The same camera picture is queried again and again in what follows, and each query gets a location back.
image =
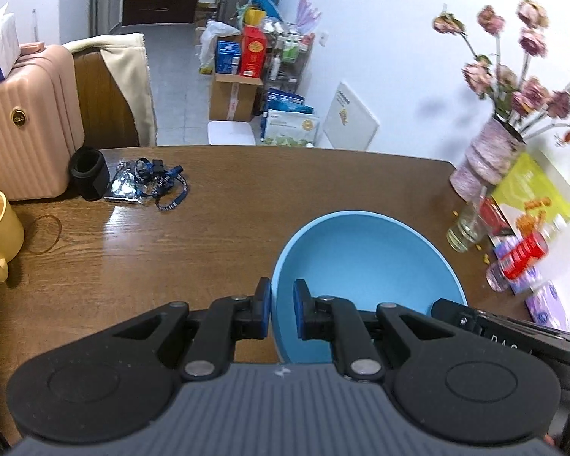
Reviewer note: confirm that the white plastic bag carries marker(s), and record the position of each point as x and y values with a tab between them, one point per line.
212	32

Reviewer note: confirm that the blue box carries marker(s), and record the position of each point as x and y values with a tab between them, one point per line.
227	57

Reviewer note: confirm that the red label water bottle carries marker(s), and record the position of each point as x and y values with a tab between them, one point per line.
515	269

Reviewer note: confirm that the wooden chair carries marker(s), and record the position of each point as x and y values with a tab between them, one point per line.
106	116

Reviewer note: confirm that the white board against wall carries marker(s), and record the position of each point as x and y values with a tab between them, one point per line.
348	124

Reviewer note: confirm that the clear drinking glass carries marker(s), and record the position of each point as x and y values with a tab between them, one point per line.
469	228

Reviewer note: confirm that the pink patterned vase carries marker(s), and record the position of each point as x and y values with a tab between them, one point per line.
489	157

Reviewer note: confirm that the red box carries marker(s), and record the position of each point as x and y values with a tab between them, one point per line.
253	49

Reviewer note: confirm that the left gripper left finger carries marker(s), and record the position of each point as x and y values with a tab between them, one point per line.
214	332

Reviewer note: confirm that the black cylindrical cup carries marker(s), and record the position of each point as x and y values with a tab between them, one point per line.
90	172

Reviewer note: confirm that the cardboard box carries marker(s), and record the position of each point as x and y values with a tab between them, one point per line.
233	97

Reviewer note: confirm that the purple tissue packet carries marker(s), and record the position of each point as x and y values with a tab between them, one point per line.
545	307

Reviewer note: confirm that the yellow green snack bag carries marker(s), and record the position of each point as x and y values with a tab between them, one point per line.
532	192

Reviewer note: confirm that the pink ribbed suitcase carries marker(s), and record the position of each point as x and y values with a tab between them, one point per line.
40	123

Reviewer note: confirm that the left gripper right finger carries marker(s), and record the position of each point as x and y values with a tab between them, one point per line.
337	322

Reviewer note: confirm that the beige coat on chair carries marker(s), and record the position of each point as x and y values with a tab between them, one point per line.
126	60

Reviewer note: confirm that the blue bowl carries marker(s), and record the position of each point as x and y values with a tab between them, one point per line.
362	256

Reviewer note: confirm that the silver foil packet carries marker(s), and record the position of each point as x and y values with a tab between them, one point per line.
123	187

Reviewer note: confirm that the metal storage rack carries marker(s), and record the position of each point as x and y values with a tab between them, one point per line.
286	59

